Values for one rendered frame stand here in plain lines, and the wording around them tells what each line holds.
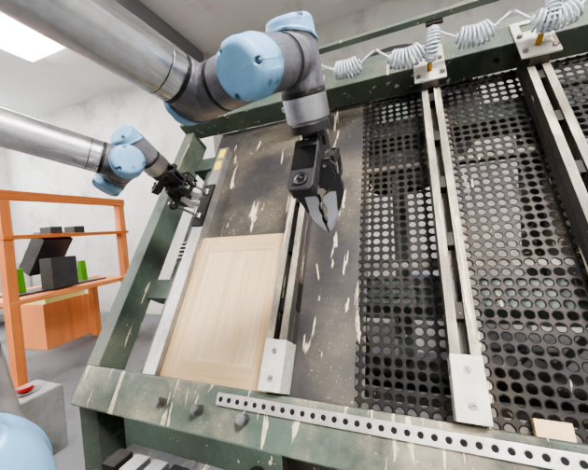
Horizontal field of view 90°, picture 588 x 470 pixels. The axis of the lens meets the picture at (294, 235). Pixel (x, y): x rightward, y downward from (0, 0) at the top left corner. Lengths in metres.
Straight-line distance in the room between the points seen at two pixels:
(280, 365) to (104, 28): 0.72
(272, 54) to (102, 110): 6.25
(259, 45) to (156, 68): 0.14
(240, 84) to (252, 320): 0.70
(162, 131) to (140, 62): 5.03
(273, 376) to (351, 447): 0.23
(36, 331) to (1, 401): 4.88
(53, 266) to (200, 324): 3.19
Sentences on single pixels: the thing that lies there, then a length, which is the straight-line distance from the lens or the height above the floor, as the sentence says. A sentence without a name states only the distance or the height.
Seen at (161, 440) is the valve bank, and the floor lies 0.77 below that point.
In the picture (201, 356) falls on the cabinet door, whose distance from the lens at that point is 1.01.
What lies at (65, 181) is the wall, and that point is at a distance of 7.26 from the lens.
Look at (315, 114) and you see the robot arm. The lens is 0.52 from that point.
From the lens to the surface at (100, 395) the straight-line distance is 1.21.
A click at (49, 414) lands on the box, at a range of 1.14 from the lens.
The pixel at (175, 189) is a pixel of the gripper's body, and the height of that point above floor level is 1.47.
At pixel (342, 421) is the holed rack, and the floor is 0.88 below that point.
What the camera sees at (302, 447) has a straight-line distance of 0.81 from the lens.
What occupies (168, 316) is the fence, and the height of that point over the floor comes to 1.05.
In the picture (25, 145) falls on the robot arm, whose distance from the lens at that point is 0.81.
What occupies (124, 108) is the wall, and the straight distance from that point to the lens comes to 6.20.
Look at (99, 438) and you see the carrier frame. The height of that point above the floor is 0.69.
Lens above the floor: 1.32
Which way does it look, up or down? 2 degrees down
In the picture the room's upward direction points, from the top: 4 degrees counter-clockwise
